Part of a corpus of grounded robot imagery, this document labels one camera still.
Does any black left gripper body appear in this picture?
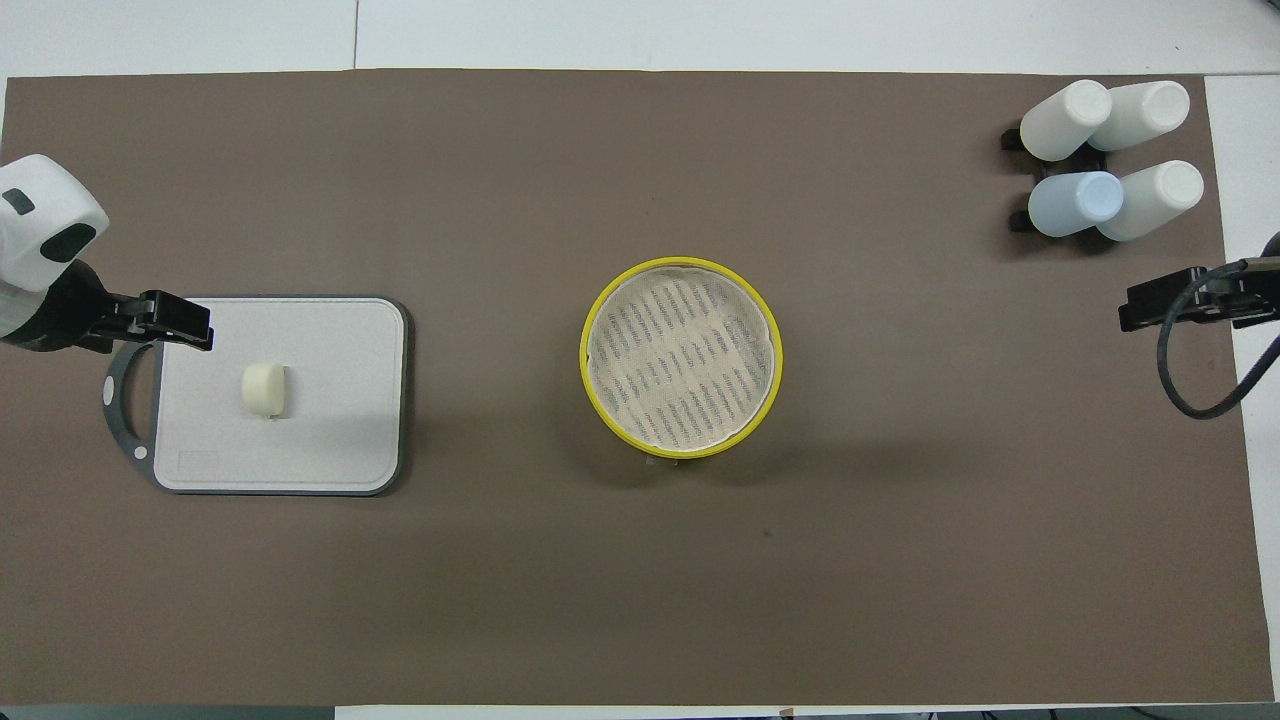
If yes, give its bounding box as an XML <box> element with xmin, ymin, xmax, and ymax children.
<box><xmin>0</xmin><ymin>258</ymin><xmax>149</xmax><ymax>356</ymax></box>

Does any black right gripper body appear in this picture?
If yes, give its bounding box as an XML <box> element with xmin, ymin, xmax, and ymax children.
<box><xmin>1195</xmin><ymin>260</ymin><xmax>1280</xmax><ymax>331</ymax></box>

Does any white steamed bun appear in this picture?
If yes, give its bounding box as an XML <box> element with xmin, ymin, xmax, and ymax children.
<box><xmin>241</xmin><ymin>362</ymin><xmax>292</xmax><ymax>420</ymax></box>

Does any yellow woven steamer lid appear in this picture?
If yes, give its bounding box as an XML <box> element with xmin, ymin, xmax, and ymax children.
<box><xmin>579</xmin><ymin>256</ymin><xmax>785</xmax><ymax>461</ymax></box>

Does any yellow bamboo steamer basket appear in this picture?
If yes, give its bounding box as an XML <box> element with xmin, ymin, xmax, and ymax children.
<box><xmin>612</xmin><ymin>440</ymin><xmax>753</xmax><ymax>469</ymax></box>

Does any white plastic bottle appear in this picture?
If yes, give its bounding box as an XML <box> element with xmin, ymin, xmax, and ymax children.
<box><xmin>1019</xmin><ymin>79</ymin><xmax>1114</xmax><ymax>163</ymax></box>
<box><xmin>1096</xmin><ymin>159</ymin><xmax>1206</xmax><ymax>243</ymax></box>
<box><xmin>1088</xmin><ymin>80</ymin><xmax>1192</xmax><ymax>153</ymax></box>

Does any light blue plastic bottle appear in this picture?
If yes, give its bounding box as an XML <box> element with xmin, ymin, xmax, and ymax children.
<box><xmin>1027</xmin><ymin>171</ymin><xmax>1126</xmax><ymax>239</ymax></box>

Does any black bottle rack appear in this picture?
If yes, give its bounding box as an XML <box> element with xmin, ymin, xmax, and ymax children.
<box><xmin>1000</xmin><ymin>120</ymin><xmax>1129</xmax><ymax>242</ymax></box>

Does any brown table mat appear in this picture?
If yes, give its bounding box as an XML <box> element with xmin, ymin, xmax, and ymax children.
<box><xmin>0</xmin><ymin>68</ymin><xmax>1275</xmax><ymax>707</ymax></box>

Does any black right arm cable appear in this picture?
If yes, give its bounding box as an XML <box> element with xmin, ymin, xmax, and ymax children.
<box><xmin>1156</xmin><ymin>256</ymin><xmax>1280</xmax><ymax>421</ymax></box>

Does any grey cutting board with handle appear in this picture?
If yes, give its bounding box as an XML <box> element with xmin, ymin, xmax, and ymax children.
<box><xmin>100</xmin><ymin>294</ymin><xmax>414</xmax><ymax>498</ymax></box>

